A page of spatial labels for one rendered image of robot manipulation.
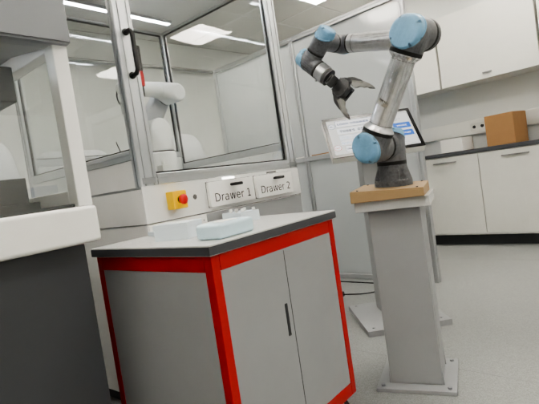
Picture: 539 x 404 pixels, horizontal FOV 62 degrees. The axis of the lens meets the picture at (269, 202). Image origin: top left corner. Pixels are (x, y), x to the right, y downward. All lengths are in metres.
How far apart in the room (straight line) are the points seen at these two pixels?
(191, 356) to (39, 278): 0.46
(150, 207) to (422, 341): 1.18
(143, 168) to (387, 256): 1.01
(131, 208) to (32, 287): 0.60
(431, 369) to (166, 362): 1.04
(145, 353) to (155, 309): 0.17
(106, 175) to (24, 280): 0.73
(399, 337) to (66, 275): 1.25
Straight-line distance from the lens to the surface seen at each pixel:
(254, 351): 1.32
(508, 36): 4.91
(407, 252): 1.84
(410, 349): 1.95
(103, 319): 2.22
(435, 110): 5.46
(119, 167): 1.88
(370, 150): 1.70
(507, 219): 4.55
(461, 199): 4.64
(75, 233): 1.35
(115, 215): 1.95
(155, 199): 1.80
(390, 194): 1.75
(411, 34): 1.65
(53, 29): 1.45
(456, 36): 5.06
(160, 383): 1.52
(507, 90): 5.23
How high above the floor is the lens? 0.90
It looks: 3 degrees down
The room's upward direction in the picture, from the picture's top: 8 degrees counter-clockwise
